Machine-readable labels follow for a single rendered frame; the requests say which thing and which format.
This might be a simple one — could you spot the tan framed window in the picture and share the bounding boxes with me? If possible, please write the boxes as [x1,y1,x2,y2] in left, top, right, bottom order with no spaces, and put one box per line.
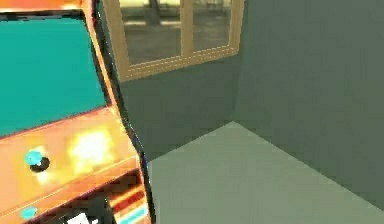
[101,0,247,83]

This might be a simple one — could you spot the orange arcade cabinet teal screen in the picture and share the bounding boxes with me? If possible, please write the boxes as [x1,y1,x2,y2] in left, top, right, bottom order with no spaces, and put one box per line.
[0,0,158,224]

